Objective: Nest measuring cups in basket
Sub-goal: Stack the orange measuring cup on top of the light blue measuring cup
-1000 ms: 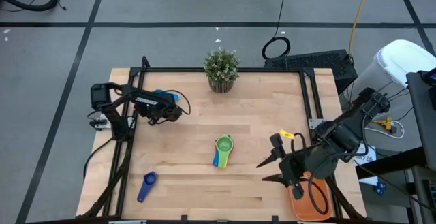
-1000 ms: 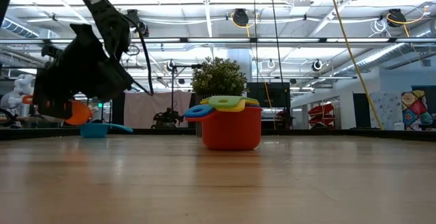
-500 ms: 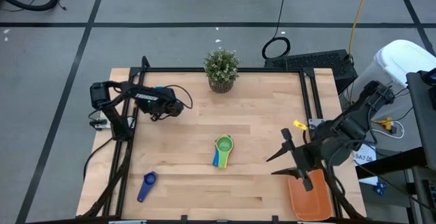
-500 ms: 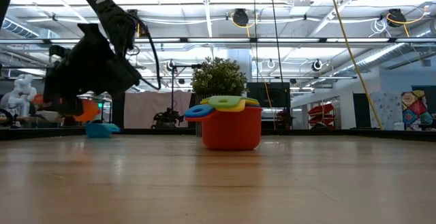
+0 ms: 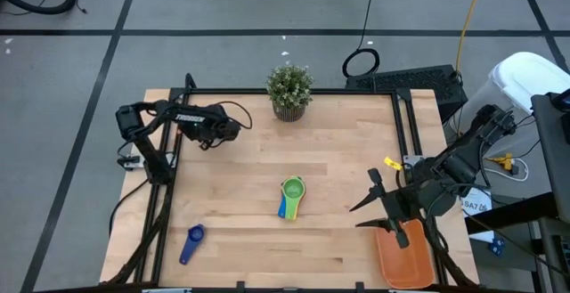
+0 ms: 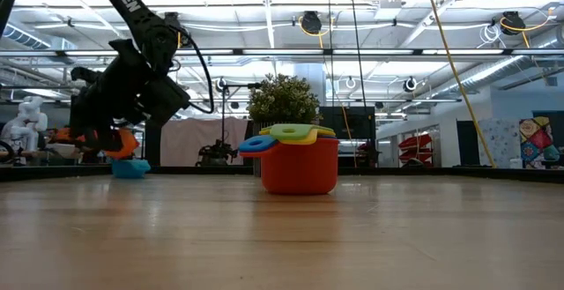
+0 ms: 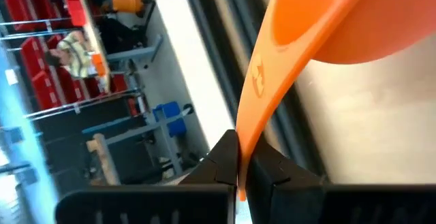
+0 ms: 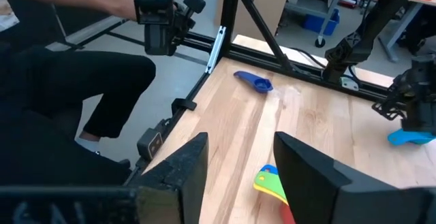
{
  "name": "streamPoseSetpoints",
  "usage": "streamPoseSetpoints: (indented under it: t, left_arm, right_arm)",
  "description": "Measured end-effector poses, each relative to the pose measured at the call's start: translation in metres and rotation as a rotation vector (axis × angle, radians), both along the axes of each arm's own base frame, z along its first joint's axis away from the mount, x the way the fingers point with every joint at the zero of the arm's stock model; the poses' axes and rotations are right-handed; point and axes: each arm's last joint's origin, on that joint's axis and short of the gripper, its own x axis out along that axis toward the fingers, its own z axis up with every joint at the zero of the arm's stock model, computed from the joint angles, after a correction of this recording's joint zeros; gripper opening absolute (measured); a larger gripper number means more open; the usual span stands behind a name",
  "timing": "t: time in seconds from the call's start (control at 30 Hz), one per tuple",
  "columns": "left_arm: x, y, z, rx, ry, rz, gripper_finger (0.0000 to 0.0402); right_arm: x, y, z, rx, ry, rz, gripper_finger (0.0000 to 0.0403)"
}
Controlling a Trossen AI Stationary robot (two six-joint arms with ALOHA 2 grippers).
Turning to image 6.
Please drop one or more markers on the black upright panel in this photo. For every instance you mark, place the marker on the black upright panel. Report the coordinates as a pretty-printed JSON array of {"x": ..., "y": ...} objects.
[{"x": 153, "y": 149}]

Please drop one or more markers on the black table frame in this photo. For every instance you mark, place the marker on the black table frame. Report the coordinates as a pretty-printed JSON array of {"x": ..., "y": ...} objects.
[{"x": 53, "y": 173}]

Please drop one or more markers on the white humanoid robot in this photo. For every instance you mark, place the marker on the white humanoid robot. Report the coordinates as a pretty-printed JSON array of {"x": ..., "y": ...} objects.
[{"x": 31, "y": 113}]

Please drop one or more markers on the pale patterned panel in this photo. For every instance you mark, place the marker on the pale patterned panel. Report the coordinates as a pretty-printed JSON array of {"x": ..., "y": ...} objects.
[{"x": 498, "y": 142}]

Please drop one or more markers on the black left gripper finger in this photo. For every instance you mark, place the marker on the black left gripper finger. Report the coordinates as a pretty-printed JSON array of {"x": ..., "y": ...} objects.
[
  {"x": 112, "y": 136},
  {"x": 86, "y": 124}
]

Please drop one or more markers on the orange measuring cup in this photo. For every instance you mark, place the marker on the orange measuring cup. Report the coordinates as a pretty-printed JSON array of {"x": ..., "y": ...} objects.
[{"x": 128, "y": 144}]

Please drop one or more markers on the teal measuring cup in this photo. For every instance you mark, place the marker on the teal measuring cup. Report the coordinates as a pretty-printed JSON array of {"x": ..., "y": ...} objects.
[{"x": 130, "y": 169}]

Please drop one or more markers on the black monitor screen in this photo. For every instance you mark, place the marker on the black monitor screen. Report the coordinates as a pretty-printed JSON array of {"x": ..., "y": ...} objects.
[{"x": 357, "y": 122}]

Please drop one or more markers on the colourful patchwork quilt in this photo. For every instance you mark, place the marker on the colourful patchwork quilt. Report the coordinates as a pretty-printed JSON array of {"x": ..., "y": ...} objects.
[{"x": 537, "y": 140}]

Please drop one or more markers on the black camera stand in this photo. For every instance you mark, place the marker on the black camera stand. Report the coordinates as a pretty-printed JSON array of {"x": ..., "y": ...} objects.
[{"x": 223, "y": 113}]

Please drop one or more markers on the black door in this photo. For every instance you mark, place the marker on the black door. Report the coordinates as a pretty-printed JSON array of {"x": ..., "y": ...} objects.
[{"x": 467, "y": 144}]

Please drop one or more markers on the beige curtain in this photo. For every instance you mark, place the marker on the beige curtain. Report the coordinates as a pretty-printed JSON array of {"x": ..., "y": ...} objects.
[{"x": 180, "y": 142}]

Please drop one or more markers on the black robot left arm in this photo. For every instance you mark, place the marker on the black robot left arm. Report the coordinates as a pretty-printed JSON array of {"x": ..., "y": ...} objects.
[{"x": 128, "y": 3}]

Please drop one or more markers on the red shelf bins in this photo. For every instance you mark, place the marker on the red shelf bins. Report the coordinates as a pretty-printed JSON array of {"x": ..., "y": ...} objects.
[{"x": 416, "y": 142}]

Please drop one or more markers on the potted plant striped pot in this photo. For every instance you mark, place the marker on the potted plant striped pot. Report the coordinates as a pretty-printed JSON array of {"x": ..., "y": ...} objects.
[{"x": 282, "y": 100}]

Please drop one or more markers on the black background robot arm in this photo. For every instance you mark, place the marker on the black background robot arm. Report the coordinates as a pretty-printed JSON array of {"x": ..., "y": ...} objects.
[{"x": 216, "y": 153}]

